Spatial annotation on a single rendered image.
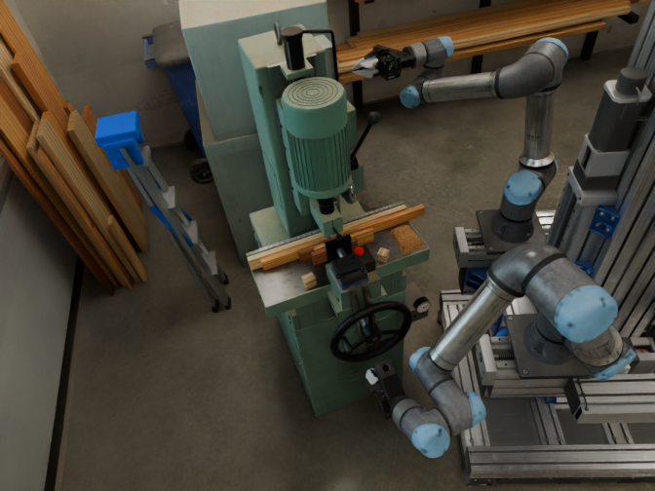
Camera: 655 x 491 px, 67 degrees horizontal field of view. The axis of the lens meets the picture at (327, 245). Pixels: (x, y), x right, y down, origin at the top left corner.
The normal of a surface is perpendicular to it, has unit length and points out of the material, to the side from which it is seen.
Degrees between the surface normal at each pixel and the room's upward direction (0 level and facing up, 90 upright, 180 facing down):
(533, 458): 0
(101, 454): 0
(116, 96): 90
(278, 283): 0
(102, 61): 90
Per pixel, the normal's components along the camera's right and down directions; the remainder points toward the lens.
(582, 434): -0.09, -0.68
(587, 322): 0.34, 0.58
